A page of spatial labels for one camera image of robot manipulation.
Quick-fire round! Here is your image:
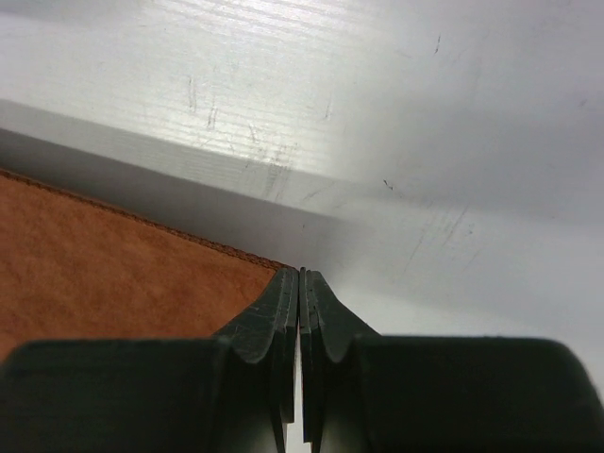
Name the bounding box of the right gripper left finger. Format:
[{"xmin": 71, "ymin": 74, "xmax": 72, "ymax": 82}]
[{"xmin": 1, "ymin": 268, "xmax": 299, "ymax": 452}]

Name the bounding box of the brown towel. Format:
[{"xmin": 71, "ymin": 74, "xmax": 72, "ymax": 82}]
[{"xmin": 1, "ymin": 172, "xmax": 279, "ymax": 355}]

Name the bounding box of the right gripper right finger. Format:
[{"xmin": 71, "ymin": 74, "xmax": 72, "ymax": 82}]
[{"xmin": 299, "ymin": 269, "xmax": 603, "ymax": 452}]

